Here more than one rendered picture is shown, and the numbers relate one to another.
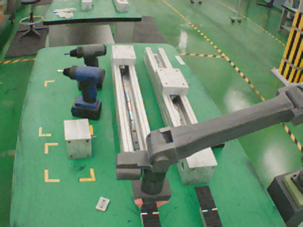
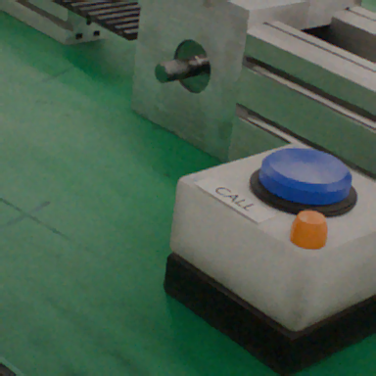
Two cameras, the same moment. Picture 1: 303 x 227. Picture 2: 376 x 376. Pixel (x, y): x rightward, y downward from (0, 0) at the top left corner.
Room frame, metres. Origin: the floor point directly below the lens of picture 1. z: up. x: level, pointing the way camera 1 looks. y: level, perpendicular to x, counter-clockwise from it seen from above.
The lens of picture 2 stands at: (1.18, -0.51, 1.05)
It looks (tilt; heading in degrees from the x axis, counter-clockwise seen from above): 24 degrees down; 149
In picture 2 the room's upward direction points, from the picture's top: 8 degrees clockwise
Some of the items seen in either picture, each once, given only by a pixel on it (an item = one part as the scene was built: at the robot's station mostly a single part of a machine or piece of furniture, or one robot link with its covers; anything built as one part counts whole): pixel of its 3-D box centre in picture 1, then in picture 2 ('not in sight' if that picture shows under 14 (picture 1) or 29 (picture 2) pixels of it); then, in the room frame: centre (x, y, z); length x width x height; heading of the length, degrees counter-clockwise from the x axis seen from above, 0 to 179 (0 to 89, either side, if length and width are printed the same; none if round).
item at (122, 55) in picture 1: (122, 57); not in sight; (1.27, 0.19, 0.87); 0.16 x 0.11 x 0.07; 15
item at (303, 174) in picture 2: not in sight; (304, 183); (0.84, -0.26, 0.84); 0.04 x 0.04 x 0.02
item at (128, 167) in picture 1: (140, 161); not in sight; (0.45, 0.01, 1.01); 0.12 x 0.09 x 0.12; 103
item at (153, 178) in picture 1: (153, 169); not in sight; (0.47, -0.03, 0.98); 0.07 x 0.06 x 0.07; 103
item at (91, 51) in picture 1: (84, 67); not in sight; (1.08, 0.34, 0.89); 0.20 x 0.08 x 0.22; 117
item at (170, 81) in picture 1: (170, 83); not in sight; (1.08, -0.06, 0.87); 0.16 x 0.11 x 0.07; 15
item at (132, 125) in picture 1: (126, 92); not in sight; (1.03, 0.12, 0.82); 0.80 x 0.10 x 0.09; 15
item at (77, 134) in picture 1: (80, 138); not in sight; (0.68, 0.23, 0.83); 0.11 x 0.10 x 0.10; 112
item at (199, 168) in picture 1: (199, 165); (230, 53); (0.65, -0.19, 0.83); 0.12 x 0.09 x 0.10; 105
